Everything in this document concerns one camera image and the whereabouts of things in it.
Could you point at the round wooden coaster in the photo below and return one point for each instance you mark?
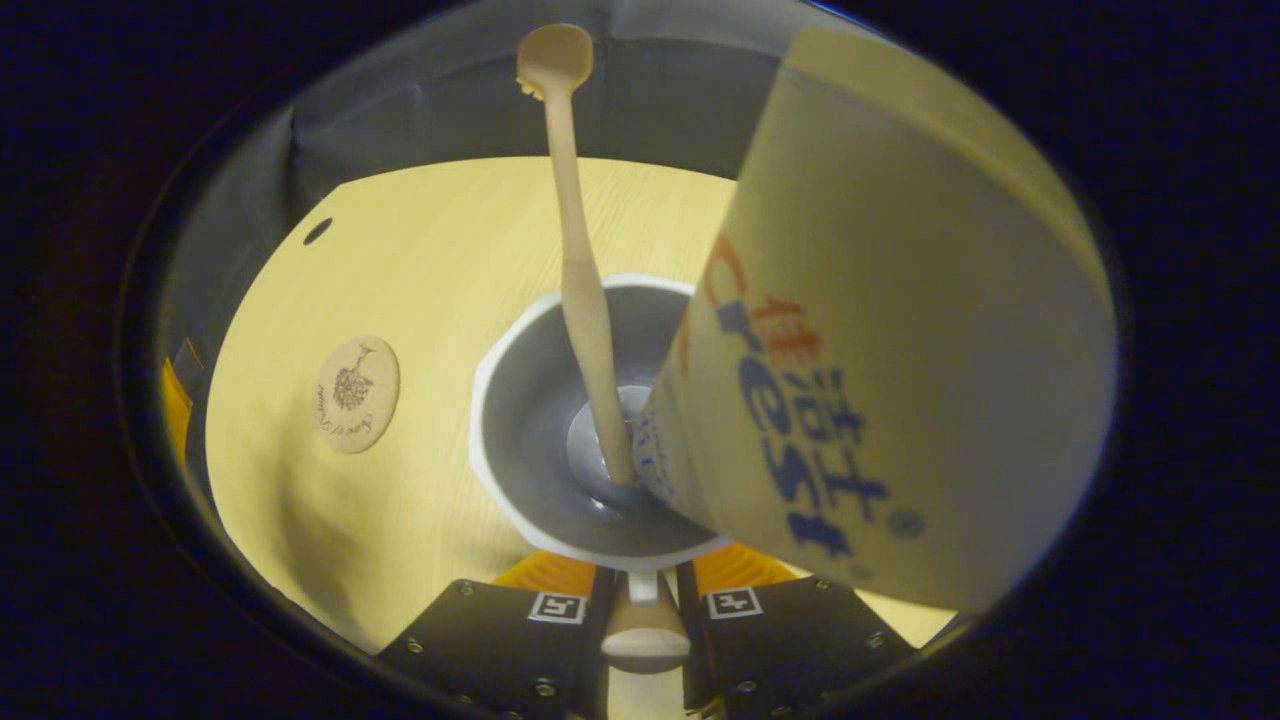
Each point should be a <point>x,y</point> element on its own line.
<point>357,395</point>

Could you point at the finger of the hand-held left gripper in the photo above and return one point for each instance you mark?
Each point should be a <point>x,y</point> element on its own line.
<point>178,400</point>

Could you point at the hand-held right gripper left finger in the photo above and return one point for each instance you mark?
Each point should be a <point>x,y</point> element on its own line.
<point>500,640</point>

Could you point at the white toothpaste tube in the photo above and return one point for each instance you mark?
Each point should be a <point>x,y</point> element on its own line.
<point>900,300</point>

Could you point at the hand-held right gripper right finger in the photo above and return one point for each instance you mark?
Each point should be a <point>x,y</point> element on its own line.
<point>790,640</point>

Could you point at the beige toothbrush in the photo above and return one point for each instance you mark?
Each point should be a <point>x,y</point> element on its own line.
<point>585,300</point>

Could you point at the white cup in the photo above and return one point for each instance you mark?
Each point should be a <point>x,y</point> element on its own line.
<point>530,420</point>

